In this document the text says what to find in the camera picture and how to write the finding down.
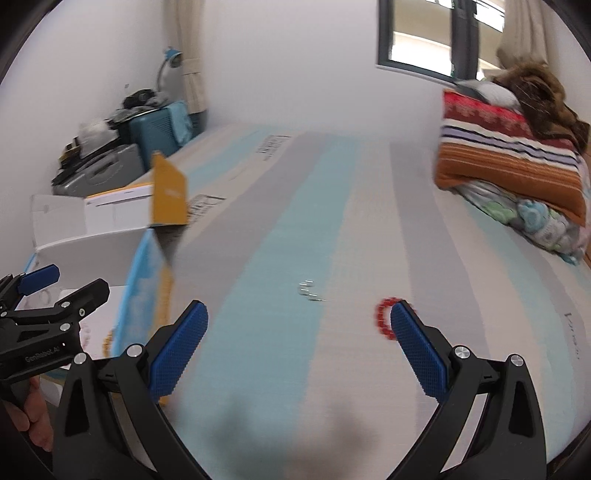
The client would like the grey suitcase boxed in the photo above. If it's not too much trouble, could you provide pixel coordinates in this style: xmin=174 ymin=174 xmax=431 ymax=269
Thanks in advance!
xmin=52 ymin=144 xmax=145 ymax=198

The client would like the blue desk lamp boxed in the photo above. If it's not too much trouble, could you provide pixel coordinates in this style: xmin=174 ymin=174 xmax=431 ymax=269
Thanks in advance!
xmin=156 ymin=47 xmax=182 ymax=92

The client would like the white blue cardboard box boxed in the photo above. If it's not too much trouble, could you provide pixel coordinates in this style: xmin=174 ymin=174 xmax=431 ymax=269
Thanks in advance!
xmin=19 ymin=152 xmax=188 ymax=360

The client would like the dark window frame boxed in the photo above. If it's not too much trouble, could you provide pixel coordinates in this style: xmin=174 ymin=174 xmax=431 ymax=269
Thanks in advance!
xmin=377 ymin=0 xmax=505 ymax=82

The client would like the brown fuzzy blanket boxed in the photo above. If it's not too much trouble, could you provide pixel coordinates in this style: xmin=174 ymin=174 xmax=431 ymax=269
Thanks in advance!
xmin=493 ymin=62 xmax=590 ymax=154

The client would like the beige curtain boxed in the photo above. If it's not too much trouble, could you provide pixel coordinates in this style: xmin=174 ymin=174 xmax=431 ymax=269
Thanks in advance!
xmin=164 ymin=0 xmax=207 ymax=115

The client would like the person left hand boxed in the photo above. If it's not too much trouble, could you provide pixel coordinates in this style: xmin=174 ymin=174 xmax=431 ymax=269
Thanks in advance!
xmin=2 ymin=376 xmax=54 ymax=452

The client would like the red bead bracelet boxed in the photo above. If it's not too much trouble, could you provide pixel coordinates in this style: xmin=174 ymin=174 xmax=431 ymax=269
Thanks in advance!
xmin=373 ymin=296 xmax=417 ymax=341

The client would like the striped pillow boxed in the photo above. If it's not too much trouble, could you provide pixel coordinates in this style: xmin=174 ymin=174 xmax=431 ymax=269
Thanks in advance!
xmin=435 ymin=90 xmax=588 ymax=226

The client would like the teal suitcase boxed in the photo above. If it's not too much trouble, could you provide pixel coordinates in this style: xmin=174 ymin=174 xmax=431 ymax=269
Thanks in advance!
xmin=129 ymin=101 xmax=193 ymax=164

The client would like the striped bed sheet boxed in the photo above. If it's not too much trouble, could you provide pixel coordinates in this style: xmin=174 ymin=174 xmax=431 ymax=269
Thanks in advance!
xmin=168 ymin=125 xmax=590 ymax=479

